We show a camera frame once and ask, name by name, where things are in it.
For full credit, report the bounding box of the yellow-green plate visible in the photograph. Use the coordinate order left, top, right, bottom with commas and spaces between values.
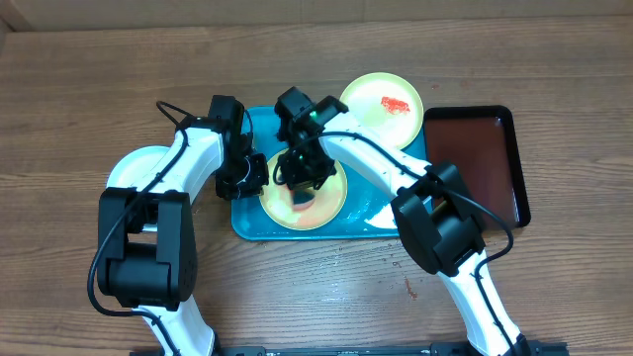
340, 72, 424, 149
259, 149, 348, 230

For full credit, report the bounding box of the light blue plate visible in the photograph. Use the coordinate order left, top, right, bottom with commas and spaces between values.
106, 145, 169, 188

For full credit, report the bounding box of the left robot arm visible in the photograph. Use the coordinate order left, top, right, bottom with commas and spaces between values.
87, 113, 268, 355

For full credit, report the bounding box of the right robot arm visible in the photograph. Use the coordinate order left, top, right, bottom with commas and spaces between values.
273, 87, 531, 355

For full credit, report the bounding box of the black tray with red water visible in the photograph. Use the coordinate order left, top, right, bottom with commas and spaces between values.
423, 105, 531, 228

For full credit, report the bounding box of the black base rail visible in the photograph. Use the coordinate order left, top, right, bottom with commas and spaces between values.
129, 340, 570, 356

